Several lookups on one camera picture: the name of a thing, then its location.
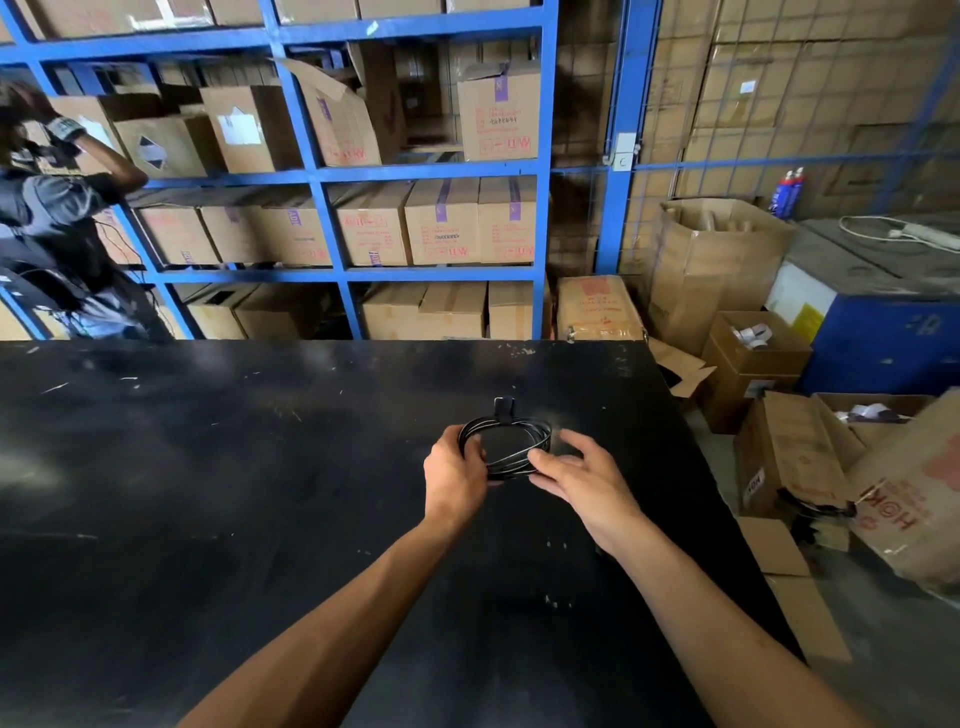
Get person's left hand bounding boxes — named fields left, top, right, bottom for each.
left=423, top=425, right=490, bottom=527

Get person's right hand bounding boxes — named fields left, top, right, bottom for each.
left=527, top=429, right=648, bottom=558

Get black cable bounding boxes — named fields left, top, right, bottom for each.
left=456, top=396, right=555, bottom=483

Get person's left forearm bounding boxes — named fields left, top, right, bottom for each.
left=176, top=516, right=468, bottom=728

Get person's right forearm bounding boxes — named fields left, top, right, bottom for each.
left=600, top=516, right=880, bottom=728

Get torn cardboard flap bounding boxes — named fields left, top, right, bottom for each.
left=648, top=336, right=718, bottom=400

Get taped red print cardboard box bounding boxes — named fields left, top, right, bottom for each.
left=555, top=274, right=648, bottom=344

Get small open cardboard box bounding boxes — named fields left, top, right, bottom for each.
left=699, top=309, right=814, bottom=436

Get tilted open cardboard box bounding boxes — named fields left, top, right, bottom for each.
left=733, top=390, right=868, bottom=528

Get rows of brown cardboard boxes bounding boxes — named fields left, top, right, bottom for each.
left=0, top=0, right=555, bottom=342

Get tall open cardboard box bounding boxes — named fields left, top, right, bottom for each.
left=646, top=197, right=795, bottom=358

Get flat cardboard sheet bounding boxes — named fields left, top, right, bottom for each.
left=736, top=516, right=855, bottom=666

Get shallow open cardboard box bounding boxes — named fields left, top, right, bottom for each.
left=812, top=392, right=937, bottom=453

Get blue metal shelf rack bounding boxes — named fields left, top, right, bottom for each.
left=0, top=0, right=561, bottom=342

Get blue metal cabinet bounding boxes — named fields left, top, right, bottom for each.
left=763, top=216, right=960, bottom=399

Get large red print cardboard box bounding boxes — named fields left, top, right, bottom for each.
left=846, top=387, right=960, bottom=597

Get white power strip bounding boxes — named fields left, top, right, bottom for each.
left=888, top=224, right=960, bottom=254

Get stack of large cardboard cartons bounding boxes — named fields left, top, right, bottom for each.
left=637, top=0, right=960, bottom=220

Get white switch box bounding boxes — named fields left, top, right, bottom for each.
left=604, top=132, right=640, bottom=173

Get blue metal post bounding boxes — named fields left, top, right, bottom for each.
left=594, top=0, right=666, bottom=276

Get white power cable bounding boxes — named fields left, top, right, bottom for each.
left=837, top=215, right=912, bottom=245

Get wire mesh fence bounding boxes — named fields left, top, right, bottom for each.
left=549, top=0, right=960, bottom=280

